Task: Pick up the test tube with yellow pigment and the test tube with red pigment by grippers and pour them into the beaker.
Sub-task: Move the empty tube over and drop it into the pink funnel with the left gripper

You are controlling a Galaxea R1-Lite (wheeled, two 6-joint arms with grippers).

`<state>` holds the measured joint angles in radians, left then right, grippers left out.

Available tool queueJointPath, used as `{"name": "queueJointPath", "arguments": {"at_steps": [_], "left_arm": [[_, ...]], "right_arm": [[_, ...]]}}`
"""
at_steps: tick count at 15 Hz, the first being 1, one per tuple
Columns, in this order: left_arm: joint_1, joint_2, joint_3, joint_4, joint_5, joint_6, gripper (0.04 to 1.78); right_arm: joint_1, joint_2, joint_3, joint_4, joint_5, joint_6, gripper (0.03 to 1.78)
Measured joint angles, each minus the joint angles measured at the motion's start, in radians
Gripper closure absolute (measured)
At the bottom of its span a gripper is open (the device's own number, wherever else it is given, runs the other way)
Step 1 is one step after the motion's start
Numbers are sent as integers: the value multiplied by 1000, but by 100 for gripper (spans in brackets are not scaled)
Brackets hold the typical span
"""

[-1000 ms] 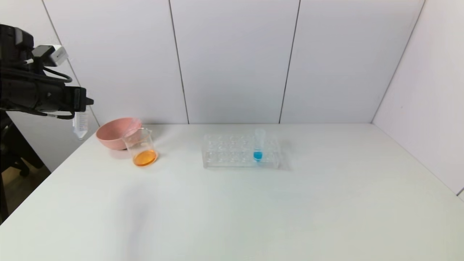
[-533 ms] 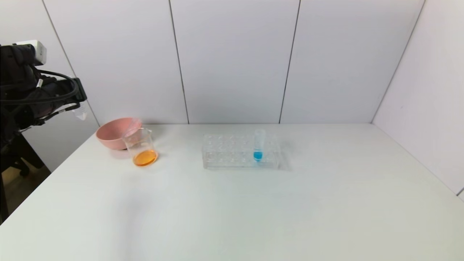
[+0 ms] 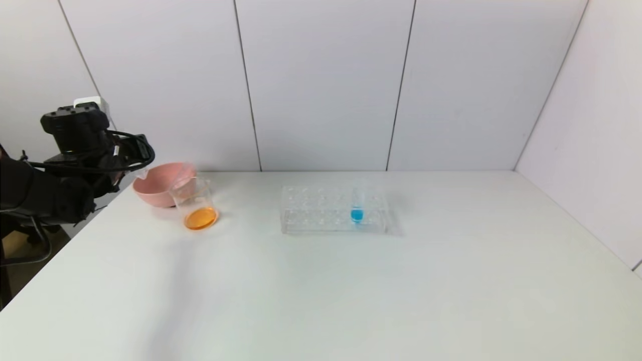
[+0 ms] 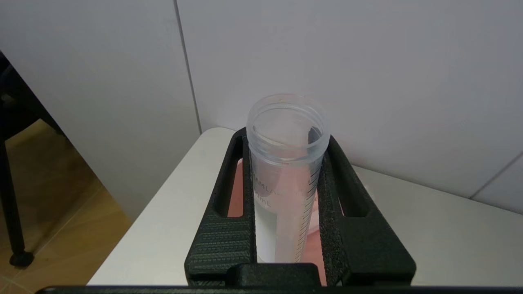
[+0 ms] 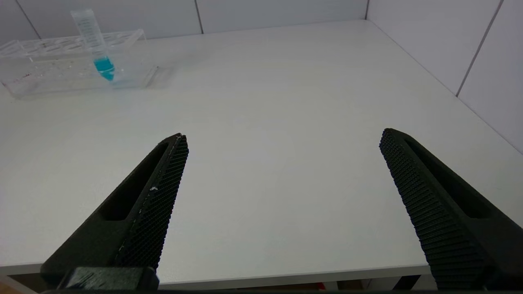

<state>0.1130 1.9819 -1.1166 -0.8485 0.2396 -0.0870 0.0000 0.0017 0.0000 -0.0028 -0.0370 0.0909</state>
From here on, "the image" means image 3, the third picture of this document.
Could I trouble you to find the clear acrylic test tube rack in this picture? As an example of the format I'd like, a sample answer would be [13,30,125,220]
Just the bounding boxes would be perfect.
[279,184,390,235]

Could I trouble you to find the test tube with blue pigment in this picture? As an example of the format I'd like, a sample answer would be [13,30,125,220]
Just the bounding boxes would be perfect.
[351,179,368,225]

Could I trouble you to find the clear glass beaker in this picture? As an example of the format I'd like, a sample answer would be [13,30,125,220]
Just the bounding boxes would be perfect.
[169,176,220,232]

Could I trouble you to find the pink bowl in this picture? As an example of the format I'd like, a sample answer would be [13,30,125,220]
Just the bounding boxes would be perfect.
[133,162,198,208]

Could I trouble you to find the dark chair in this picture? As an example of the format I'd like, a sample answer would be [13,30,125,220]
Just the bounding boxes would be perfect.
[0,221,71,309]

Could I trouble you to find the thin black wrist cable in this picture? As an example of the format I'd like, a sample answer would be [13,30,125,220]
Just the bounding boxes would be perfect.
[104,130,156,174]

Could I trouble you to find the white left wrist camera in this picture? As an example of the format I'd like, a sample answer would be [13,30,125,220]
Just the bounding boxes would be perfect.
[73,96,110,119]

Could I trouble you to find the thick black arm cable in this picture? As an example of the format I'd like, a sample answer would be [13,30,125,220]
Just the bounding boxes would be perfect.
[0,216,54,267]

